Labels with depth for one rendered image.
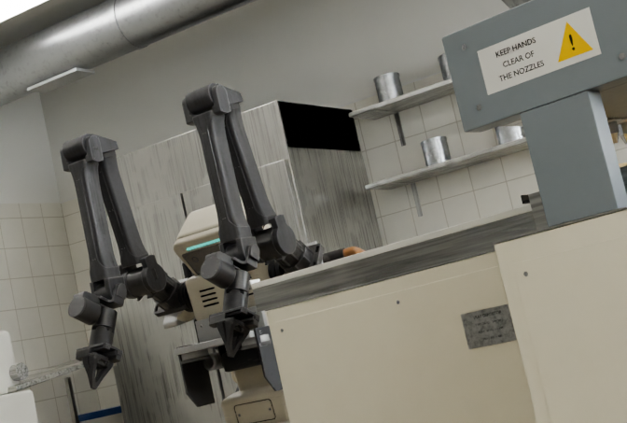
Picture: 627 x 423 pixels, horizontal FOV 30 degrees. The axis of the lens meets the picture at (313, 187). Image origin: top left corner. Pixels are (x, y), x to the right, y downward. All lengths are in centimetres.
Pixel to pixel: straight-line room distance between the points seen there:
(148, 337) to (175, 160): 100
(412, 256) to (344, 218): 426
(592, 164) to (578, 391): 34
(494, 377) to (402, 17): 487
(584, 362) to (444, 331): 42
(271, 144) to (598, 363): 452
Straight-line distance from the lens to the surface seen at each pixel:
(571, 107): 179
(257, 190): 283
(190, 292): 310
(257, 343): 288
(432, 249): 217
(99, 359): 293
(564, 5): 180
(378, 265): 225
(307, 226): 609
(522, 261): 184
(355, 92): 693
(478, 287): 211
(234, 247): 273
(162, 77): 774
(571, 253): 179
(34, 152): 824
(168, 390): 661
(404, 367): 223
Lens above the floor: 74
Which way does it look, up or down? 8 degrees up
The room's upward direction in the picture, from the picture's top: 13 degrees counter-clockwise
